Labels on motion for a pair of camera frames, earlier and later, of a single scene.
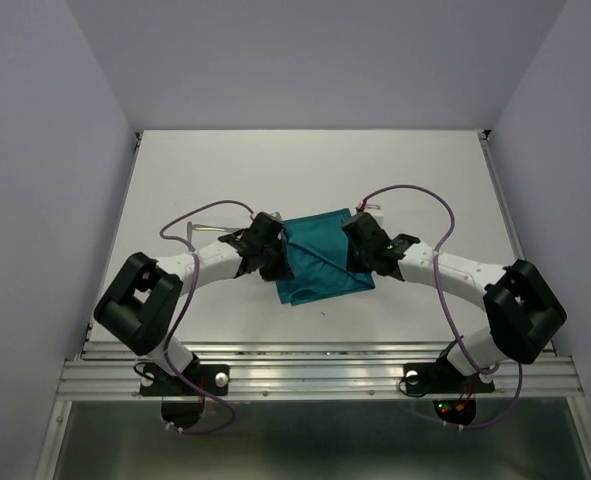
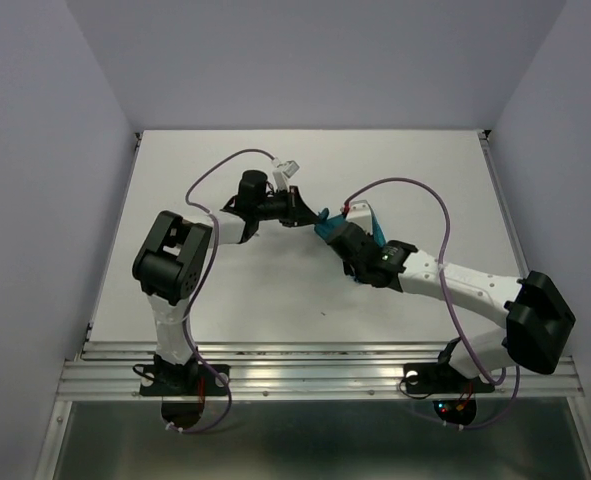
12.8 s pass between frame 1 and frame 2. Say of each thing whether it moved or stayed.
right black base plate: stayed
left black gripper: moved
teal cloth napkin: moved
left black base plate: stayed
